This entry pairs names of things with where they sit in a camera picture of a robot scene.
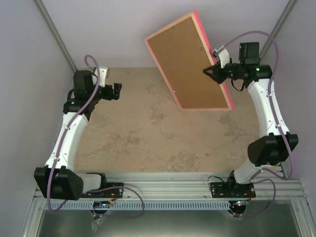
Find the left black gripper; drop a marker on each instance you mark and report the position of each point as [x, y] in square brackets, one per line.
[109, 96]

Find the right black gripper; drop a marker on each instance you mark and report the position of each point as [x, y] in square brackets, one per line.
[217, 77]

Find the pink wooden picture frame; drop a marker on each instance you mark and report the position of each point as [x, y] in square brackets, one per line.
[217, 69]

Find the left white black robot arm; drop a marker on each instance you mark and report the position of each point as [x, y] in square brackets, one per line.
[57, 178]

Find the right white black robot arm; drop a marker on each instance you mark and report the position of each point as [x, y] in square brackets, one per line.
[275, 140]

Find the left controller circuit board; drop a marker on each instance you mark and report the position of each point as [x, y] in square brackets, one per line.
[104, 204]

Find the controller circuit board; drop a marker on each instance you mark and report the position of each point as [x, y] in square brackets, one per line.
[240, 202]
[104, 204]

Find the right controller circuit board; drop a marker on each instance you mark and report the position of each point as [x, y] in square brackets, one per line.
[240, 202]

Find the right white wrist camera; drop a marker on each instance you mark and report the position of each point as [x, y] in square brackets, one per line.
[222, 56]

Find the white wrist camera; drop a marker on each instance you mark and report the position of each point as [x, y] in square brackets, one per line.
[103, 75]
[222, 56]

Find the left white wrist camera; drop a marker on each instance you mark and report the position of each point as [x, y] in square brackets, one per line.
[103, 75]

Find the right aluminium corner post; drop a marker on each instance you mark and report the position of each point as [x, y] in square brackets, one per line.
[271, 38]

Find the aluminium corner post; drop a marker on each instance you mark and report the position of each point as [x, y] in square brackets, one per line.
[52, 28]
[271, 38]

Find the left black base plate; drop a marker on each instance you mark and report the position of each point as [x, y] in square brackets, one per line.
[111, 194]

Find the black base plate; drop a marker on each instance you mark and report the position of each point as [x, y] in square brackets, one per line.
[223, 190]
[111, 194]

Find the left aluminium corner post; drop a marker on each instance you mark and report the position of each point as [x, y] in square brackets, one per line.
[52, 28]

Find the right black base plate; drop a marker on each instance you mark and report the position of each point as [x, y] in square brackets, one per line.
[223, 190]

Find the aluminium mounting rail bed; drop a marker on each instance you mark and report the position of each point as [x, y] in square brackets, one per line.
[194, 185]

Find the slotted blue cable duct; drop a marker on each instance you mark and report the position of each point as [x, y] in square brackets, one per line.
[151, 205]

